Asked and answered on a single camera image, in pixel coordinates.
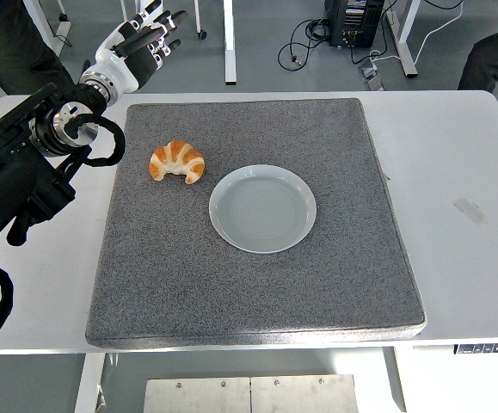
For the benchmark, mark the person in dark clothing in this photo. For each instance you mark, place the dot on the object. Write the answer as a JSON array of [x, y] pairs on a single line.
[[7, 43]]

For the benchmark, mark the white desk leg narrow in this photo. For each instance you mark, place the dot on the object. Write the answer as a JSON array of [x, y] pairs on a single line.
[[229, 43]]

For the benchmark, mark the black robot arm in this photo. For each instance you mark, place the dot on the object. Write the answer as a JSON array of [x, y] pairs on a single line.
[[12, 180]]

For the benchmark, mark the grey metal plate with screws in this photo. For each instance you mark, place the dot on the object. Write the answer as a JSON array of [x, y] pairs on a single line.
[[197, 396], [304, 396]]

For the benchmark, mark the white desk leg slanted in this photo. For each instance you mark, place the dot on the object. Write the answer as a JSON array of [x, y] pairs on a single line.
[[405, 47]]

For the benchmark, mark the golden croissant bread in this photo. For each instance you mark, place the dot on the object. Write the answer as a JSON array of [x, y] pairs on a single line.
[[175, 157]]

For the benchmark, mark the grey speckled foam mat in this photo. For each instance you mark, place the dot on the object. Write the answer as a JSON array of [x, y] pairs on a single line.
[[231, 292]]

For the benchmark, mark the white desk foot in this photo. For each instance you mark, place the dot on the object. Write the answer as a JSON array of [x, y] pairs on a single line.
[[59, 36]]

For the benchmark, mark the white table leg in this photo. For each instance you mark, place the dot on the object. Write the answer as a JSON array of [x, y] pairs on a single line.
[[88, 383]]

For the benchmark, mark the grey tape strip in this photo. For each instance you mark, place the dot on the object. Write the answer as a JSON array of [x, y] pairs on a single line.
[[470, 211]]

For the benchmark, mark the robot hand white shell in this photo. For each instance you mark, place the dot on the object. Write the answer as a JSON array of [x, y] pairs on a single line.
[[117, 64]]

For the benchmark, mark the white cart leg with caster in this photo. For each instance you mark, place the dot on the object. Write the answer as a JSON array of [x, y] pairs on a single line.
[[199, 17]]

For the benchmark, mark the black computer tower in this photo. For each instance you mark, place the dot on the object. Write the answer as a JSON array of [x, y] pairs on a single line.
[[354, 21]]

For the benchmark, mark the black table control panel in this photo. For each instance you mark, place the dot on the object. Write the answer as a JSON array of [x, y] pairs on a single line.
[[489, 348]]

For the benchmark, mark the pale grey round plate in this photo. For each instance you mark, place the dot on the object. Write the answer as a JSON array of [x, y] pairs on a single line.
[[261, 211]]

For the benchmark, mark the grey power strip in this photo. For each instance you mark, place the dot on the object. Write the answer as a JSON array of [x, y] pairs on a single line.
[[371, 75]]

